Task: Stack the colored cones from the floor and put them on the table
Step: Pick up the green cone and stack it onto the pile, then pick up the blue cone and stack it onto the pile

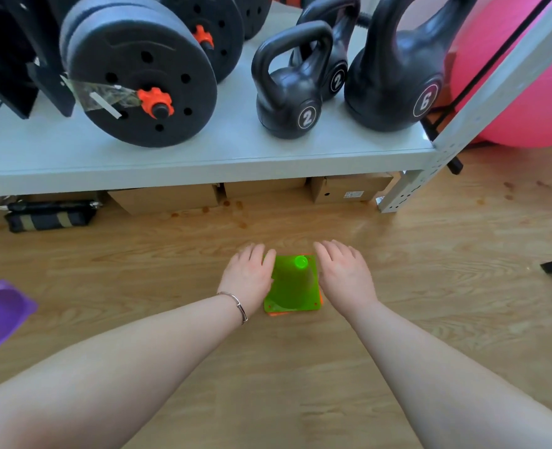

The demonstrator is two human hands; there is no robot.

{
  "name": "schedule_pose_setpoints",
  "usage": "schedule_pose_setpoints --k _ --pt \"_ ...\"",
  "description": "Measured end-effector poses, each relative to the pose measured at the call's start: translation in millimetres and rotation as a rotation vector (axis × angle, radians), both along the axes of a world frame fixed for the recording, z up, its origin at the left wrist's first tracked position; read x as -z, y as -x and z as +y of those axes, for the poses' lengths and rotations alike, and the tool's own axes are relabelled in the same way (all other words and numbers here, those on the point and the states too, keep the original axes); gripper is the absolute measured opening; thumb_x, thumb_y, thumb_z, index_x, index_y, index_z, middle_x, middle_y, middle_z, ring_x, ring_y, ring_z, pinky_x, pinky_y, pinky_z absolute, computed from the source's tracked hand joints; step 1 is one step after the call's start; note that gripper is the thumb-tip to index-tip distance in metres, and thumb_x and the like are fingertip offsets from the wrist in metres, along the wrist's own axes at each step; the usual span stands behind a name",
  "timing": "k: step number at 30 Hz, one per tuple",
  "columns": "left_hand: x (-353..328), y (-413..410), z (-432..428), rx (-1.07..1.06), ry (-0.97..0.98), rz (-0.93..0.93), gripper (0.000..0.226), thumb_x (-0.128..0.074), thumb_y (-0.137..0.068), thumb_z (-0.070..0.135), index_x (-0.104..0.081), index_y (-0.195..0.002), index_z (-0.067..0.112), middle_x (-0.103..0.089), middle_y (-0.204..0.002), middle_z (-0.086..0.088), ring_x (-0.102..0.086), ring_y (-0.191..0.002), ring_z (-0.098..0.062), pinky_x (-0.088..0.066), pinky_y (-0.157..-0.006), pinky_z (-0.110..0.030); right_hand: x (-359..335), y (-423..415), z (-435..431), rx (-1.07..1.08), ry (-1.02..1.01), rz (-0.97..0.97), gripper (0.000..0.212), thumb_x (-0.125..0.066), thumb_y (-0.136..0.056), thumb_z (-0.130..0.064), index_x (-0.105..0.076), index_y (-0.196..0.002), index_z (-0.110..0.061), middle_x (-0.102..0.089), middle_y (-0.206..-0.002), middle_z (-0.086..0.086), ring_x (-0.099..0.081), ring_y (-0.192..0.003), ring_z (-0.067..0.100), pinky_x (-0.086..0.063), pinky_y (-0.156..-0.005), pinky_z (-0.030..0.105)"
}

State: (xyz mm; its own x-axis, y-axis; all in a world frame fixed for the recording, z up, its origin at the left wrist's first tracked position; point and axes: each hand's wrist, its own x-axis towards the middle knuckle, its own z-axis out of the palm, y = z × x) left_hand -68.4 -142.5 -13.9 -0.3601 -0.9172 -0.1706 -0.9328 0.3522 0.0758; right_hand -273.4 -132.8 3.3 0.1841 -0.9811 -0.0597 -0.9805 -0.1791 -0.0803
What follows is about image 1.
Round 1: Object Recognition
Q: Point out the black metal bracket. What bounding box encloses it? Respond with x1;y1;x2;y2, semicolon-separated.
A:
4;0;76;118
0;0;39;120

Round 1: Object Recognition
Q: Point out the orange plastic cone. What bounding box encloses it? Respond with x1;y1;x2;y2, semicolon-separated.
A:
267;294;324;319

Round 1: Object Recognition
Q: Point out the silver bracelet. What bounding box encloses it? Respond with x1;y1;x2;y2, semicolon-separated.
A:
216;291;249;325

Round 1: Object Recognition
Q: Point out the cardboard box with white label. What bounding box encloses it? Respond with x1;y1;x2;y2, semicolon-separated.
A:
309;171;401;205

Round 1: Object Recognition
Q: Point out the large black kettlebell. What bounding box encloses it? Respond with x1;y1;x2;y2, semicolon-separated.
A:
343;0;480;133

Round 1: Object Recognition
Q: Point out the pink exercise ball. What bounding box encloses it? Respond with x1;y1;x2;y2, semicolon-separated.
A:
449;0;552;149

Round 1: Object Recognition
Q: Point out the black striped weight bag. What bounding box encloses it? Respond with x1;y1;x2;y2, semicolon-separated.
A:
0;199;104;234

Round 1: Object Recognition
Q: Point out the clear tape strip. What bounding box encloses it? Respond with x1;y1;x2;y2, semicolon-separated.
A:
60;73;144;120

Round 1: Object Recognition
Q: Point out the person's right hand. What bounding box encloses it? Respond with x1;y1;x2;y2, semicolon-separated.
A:
313;239;379;321

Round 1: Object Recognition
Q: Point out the plain cardboard box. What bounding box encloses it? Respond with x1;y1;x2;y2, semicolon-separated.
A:
107;183;224;216
223;177;310;200

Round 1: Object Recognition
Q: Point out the grey metal shelf rack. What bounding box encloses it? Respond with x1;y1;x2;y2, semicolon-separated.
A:
0;0;552;215

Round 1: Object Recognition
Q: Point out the person's right forearm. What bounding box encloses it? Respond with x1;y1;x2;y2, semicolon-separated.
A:
350;301;552;449

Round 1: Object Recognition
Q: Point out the person's left forearm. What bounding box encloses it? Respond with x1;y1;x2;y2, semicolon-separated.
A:
0;294;248;449

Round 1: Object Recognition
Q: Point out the small black kettlebell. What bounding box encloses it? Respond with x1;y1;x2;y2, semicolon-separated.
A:
251;20;334;140
288;0;362;102

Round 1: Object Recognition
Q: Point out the black dumbbell with orange collar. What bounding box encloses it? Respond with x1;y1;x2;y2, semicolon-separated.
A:
159;0;245;85

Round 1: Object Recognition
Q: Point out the black stand frame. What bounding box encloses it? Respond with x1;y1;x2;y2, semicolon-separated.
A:
420;0;552;176

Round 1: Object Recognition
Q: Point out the green plastic cone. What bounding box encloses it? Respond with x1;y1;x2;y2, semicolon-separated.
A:
263;254;323;315

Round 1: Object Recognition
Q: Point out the person's left hand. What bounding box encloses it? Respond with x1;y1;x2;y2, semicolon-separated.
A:
216;243;278;319

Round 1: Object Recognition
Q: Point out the purple plastic cone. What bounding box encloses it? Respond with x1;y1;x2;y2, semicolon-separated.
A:
0;279;39;364

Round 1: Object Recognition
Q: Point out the black dumbbell with taped plate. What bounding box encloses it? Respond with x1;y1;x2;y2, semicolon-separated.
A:
59;0;218;149

